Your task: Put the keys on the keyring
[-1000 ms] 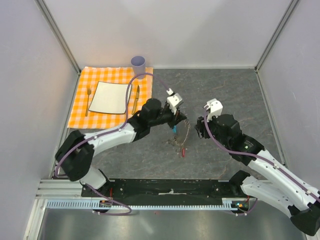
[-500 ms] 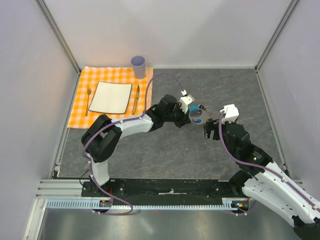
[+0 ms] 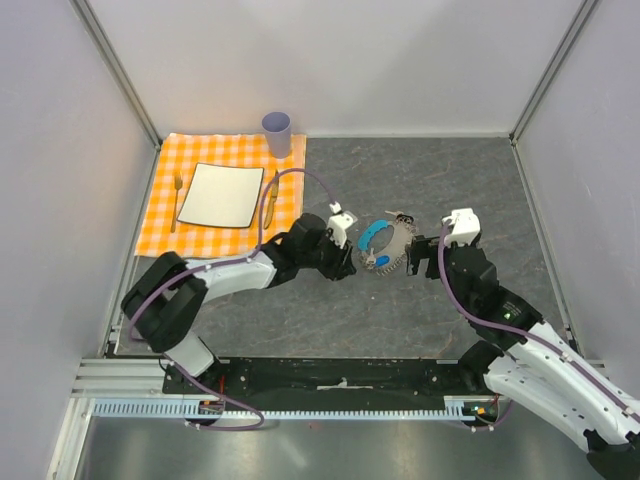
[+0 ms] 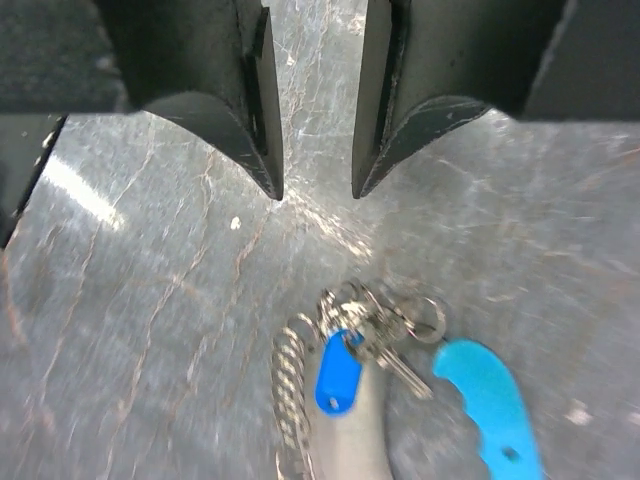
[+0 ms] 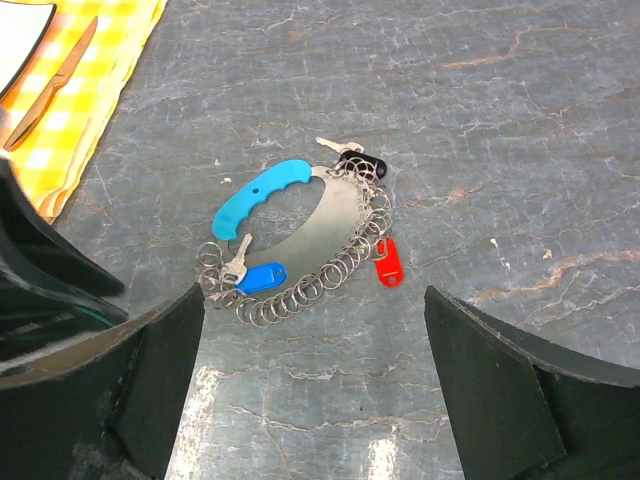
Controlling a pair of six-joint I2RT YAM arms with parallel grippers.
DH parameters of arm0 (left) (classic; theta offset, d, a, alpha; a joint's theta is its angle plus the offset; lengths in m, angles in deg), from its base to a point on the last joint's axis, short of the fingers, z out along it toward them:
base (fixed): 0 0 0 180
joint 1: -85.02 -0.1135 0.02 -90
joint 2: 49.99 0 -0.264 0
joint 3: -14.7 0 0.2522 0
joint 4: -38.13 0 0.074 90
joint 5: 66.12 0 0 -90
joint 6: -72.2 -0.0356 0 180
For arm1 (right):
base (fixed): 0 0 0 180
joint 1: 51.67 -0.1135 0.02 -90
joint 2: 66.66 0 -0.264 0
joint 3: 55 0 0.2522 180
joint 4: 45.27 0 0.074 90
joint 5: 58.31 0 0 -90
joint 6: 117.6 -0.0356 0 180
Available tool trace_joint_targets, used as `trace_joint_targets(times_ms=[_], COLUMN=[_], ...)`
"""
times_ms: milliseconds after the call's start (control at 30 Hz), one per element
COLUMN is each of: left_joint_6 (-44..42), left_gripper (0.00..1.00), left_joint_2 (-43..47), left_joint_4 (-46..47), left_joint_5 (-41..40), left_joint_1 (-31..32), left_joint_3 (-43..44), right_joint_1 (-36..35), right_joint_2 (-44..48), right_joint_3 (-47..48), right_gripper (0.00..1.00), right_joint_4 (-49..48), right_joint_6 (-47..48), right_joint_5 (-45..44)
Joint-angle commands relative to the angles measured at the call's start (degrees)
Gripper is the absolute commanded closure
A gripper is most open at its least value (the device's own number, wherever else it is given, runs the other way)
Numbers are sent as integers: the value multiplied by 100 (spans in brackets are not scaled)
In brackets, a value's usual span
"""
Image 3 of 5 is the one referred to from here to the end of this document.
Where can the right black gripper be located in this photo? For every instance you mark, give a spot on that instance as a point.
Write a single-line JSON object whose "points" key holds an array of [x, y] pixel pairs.
{"points": [[423, 247]]}

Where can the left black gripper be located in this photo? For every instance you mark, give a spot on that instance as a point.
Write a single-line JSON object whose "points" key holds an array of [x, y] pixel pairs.
{"points": [[341, 264]]}

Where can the metal keyring plate blue handle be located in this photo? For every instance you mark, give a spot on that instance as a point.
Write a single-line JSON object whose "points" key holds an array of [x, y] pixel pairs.
{"points": [[401, 237]]}

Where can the blue key tag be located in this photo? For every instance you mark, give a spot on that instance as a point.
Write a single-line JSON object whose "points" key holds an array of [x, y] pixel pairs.
{"points": [[382, 260]]}

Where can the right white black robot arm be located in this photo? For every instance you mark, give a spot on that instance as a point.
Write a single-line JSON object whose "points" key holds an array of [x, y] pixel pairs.
{"points": [[522, 357]]}

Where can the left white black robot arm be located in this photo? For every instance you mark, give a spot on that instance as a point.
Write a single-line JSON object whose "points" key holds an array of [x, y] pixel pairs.
{"points": [[163, 304]]}

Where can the silver keys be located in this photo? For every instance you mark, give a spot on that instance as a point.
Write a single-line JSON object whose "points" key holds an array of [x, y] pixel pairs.
{"points": [[369, 259]]}

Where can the gold knife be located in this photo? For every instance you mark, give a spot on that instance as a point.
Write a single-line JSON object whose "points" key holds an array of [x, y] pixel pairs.
{"points": [[271, 202]]}

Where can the orange checkered cloth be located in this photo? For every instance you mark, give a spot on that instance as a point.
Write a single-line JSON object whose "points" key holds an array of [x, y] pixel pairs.
{"points": [[181, 153]]}

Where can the white square plate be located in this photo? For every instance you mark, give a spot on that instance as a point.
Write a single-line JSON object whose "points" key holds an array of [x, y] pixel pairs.
{"points": [[222, 197]]}

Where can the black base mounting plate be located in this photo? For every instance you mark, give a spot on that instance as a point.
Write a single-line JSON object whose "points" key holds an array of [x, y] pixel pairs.
{"points": [[262, 382]]}

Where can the lavender plastic cup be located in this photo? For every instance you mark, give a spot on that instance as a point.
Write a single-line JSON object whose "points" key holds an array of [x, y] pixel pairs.
{"points": [[277, 130]]}

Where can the gold fork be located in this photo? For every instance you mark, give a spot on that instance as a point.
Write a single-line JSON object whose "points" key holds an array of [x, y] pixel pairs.
{"points": [[178, 184]]}

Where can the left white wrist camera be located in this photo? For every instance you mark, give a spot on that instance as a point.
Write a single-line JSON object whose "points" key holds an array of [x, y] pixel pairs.
{"points": [[339, 223]]}

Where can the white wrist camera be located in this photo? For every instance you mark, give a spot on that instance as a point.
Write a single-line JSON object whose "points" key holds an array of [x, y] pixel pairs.
{"points": [[339, 223], [462, 227]]}

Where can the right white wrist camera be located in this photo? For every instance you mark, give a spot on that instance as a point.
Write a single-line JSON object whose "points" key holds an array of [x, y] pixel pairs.
{"points": [[462, 227]]}

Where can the slotted cable duct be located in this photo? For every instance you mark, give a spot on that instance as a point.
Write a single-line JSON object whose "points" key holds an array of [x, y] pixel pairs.
{"points": [[194, 409]]}

